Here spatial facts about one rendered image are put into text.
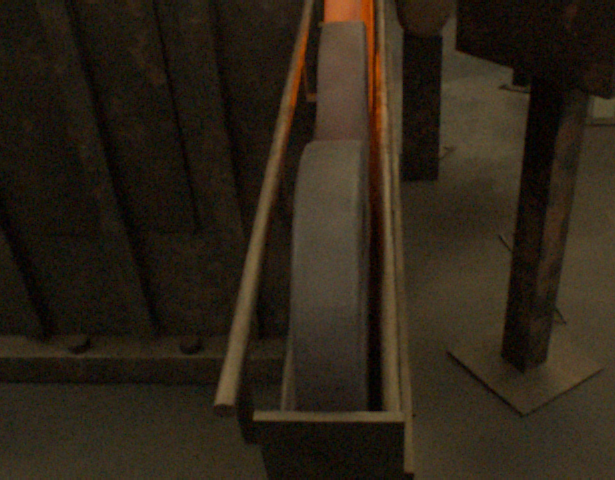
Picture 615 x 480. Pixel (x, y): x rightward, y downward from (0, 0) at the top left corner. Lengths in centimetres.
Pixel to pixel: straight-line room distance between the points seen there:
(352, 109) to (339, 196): 14
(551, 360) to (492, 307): 19
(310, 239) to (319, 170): 4
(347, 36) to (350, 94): 5
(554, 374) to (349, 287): 99
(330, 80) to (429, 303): 99
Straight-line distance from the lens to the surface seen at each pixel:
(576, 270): 156
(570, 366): 130
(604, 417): 124
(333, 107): 45
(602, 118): 232
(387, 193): 54
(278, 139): 52
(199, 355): 123
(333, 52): 48
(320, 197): 32
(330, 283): 30
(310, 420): 33
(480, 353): 129
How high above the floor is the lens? 88
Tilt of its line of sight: 33 degrees down
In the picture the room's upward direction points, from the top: 6 degrees counter-clockwise
